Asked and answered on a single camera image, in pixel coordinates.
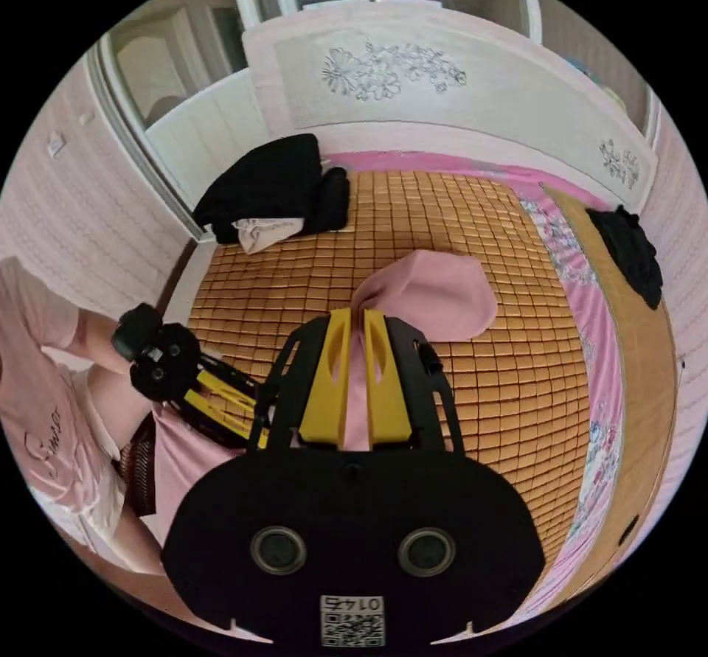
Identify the bed with woven mat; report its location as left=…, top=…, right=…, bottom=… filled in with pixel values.
left=160, top=13, right=686, bottom=616

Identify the pink long sleeve shirt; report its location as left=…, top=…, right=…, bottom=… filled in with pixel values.
left=152, top=250, right=500, bottom=552

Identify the pile of clothes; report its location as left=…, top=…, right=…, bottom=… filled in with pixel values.
left=193, top=133, right=352, bottom=256

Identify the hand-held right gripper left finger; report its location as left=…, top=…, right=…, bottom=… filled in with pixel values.
left=298, top=307, right=353, bottom=445

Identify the person's body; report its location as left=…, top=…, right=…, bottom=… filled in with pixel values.
left=0, top=256, right=167, bottom=578

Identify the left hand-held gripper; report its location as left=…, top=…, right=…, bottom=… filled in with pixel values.
left=128, top=322, right=279, bottom=452

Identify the person's left forearm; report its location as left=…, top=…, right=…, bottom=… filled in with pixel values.
left=76, top=311, right=133, bottom=377

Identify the black garment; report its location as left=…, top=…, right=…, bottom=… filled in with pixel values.
left=585, top=204, right=664, bottom=311

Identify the white wardrobe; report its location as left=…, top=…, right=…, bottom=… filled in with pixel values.
left=87, top=4, right=273, bottom=242

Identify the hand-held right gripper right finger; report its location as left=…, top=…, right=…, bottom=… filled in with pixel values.
left=363, top=308, right=412, bottom=445

